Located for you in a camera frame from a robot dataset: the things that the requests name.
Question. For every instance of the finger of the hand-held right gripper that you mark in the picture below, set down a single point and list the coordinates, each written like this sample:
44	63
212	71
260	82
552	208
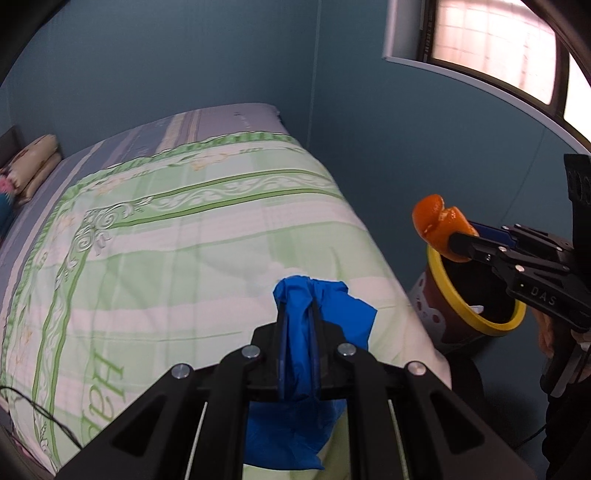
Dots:
475	247
494	233

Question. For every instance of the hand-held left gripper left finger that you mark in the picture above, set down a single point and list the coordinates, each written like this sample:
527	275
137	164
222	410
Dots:
280	360

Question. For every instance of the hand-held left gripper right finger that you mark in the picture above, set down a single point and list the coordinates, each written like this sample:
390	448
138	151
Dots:
314	360

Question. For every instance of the yellow-rimmed brown trash bin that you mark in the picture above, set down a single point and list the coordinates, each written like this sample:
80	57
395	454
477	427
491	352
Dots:
441	277

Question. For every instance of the orange peel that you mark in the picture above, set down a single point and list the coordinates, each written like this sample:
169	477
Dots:
431	217

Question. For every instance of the white tissue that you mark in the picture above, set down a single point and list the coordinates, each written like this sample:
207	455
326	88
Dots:
478	308

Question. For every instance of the person's right hand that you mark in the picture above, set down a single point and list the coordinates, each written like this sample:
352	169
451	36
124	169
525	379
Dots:
547	337

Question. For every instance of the brown-framed window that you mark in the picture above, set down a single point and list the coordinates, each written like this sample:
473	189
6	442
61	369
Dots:
485	46

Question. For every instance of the grey striped bedsheet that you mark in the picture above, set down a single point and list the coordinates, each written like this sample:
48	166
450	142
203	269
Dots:
207	120

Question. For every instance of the blue floral folded quilt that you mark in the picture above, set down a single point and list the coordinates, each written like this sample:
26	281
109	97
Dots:
4	203

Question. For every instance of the pillows at bed head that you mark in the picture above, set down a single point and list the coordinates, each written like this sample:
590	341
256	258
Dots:
34	159

